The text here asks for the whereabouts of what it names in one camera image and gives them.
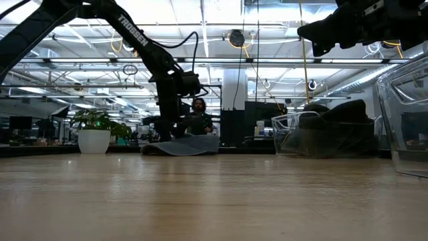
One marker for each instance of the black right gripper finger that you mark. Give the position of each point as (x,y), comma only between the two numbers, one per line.
(329,50)
(324,31)

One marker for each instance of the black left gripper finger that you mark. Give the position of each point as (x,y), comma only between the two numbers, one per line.
(167,129)

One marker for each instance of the blue-grey denim cap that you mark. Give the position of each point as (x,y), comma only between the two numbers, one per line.
(187,147)

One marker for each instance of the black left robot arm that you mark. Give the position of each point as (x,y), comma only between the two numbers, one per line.
(133,31)

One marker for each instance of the person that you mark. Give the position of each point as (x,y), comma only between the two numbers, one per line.
(200,124)

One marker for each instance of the black neighbouring station gantry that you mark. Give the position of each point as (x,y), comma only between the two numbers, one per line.
(212,86)

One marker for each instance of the white and black building column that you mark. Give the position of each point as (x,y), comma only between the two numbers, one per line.
(234,90)

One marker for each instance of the green plant in white pot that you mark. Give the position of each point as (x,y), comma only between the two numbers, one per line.
(93,142)

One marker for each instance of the large black monitor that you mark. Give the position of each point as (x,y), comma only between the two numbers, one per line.
(264,112)

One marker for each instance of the white bottle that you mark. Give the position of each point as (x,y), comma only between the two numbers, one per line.
(260,129)

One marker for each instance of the clear plastic bin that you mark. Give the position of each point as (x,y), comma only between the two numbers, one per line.
(401,164)
(277,134)

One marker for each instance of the black tilted panel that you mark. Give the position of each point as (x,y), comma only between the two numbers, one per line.
(60,112)

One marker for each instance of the small black desk monitor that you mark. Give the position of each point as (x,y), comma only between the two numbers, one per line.
(20,122)

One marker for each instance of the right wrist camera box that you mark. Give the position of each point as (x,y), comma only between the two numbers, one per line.
(374,6)

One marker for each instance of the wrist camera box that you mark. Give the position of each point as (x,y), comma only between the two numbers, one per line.
(374,6)
(191,83)

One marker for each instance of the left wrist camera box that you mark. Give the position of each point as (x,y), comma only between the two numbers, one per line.
(191,83)

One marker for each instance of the black aluminium table frame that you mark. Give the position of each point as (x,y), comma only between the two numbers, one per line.
(33,151)

